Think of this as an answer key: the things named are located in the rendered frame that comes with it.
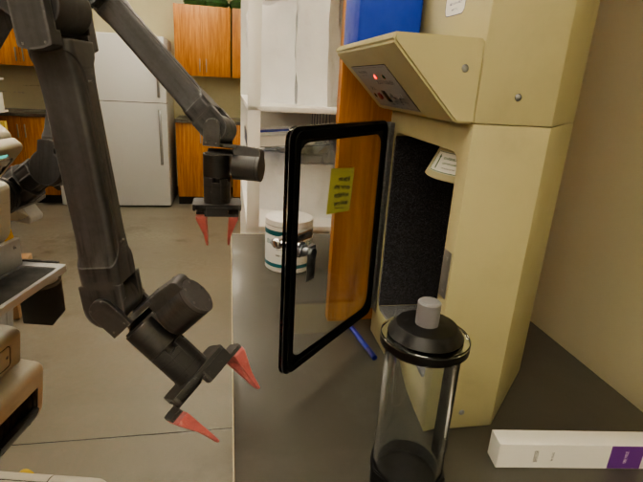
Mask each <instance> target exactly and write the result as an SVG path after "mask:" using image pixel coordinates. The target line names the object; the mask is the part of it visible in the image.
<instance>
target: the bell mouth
mask: <svg viewBox="0 0 643 482"><path fill-rule="evenodd" d="M455 172H456V155H455V153H454V152H453V150H450V149H447V148H444V147H441V146H440V147H439V148H438V150H437V152H436V153H435V155H434V157H433V158H432V161H431V162H430V164H429V166H428V167H427V169H426V171H425V173H426V174H427V175H428V176H430V177H432V178H434V179H436V180H439V181H443V182H447V183H452V184H454V183H455Z"/></svg>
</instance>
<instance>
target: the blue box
mask: <svg viewBox="0 0 643 482"><path fill-rule="evenodd" d="M423 1H424V0H346V11H345V25H344V45H347V44H351V43H354V42H358V41H362V40H365V39H369V38H372V37H375V36H379V35H382V34H386V33H392V32H396V31H397V32H409V33H420V27H421V18H422V10H423V5H424V4H423Z"/></svg>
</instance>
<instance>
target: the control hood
mask: <svg viewBox="0 0 643 482"><path fill-rule="evenodd" d="M484 44H485V41H483V38H478V37H467V36H455V35H443V34H431V33H409V32H397V31H396V32H392V33H386V34H382V35H379V36H375V37H372V38H369V39H365V40H362V41H358V42H354V43H351V44H347V45H343V46H341V47H338V49H337V50H336V52H337V55H338V56H339V57H340V59H341V60H342V61H343V62H344V64H345V65H346V66H347V68H348V69H349V70H350V71H351V73H352V74H353V75H354V76H355V77H356V78H357V79H358V80H359V82H360V83H361V84H362V85H363V87H364V88H365V89H366V91H367V92H368V93H369V95H370V96H371V97H372V98H373V100H374V101H375V102H376V103H377V105H378V106H379V107H381V108H384V109H388V110H393V111H398V112H403V113H408V114H413V115H416V116H421V117H426V118H431V119H436V120H441V121H448V122H453V123H466V124H470V123H471V121H473V119H474V113H475V107H476V100H477V88H478V83H479V76H480V70H481V63H482V57H483V51H484ZM377 64H385V65H386V66H387V67H388V69H389V70H390V72H391V73H392V74H393V76H394V77H395V78H396V80H397V81H398V82H399V84H400V85H401V86H402V87H403V89H404V90H405V91H406V93H407V94H408V95H409V97H410V98H411V100H412V101H413V102H414V104H415V105H416V106H417V108H418V109H419V110H420V112H416V111H411V110H406V109H401V108H395V107H390V106H385V105H381V104H380V103H379V101H378V100H377V99H376V98H375V97H374V96H373V95H372V94H371V92H370V91H369V90H368V89H367V87H366V86H365V84H364V83H363V82H362V81H361V79H360V78H359V77H358V76H357V74H356V73H355V72H354V71H353V69H352V68H351V67H354V66H366V65H377Z"/></svg>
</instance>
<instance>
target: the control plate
mask: <svg viewBox="0 0 643 482"><path fill-rule="evenodd" d="M351 68H352V69H353V71H354V72H355V73H356V74H357V76H358V77H359V78H360V79H361V81H362V82H363V83H364V84H365V86H366V87H367V89H368V90H369V91H370V92H371V94H372V95H373V96H374V97H375V98H376V99H377V100H378V101H379V103H380V104H381V105H385V106H390V107H395V108H401V109H406V110H411V111H416V112H420V110H419V109H418V108H417V106H416V105H415V104H414V102H413V101H412V100H411V98H410V97H409V95H408V94H407V93H406V91H405V90H404V89H403V87H402V86H401V85H400V84H399V82H398V81H397V80H396V78H395V77H394V76H393V74H392V73H391V72H390V70H389V69H388V67H387V66H386V65H385V64H377V65H366V66H354V67H351ZM373 74H374V75H375V76H377V78H378V79H376V78H375V77H374V76H373ZM381 74H383V75H384V76H385V78H386V79H384V78H382V76H381ZM381 90H383V91H385V92H386V93H387V95H388V96H390V94H392V95H393V98H391V100H392V101H393V102H389V101H388V100H387V98H386V97H385V96H384V95H383V93H382V91H381ZM378 92H379V93H380V94H382V96H383V97H384V99H380V98H379V96H378V95H377V93H378ZM374 93H375V94H376V95H377V96H378V98H377V97H376V96H375V95H374ZM395 95H397V97H398V98H400V95H401V96H403V98H404V99H401V100H400V99H395V98H394V97H395Z"/></svg>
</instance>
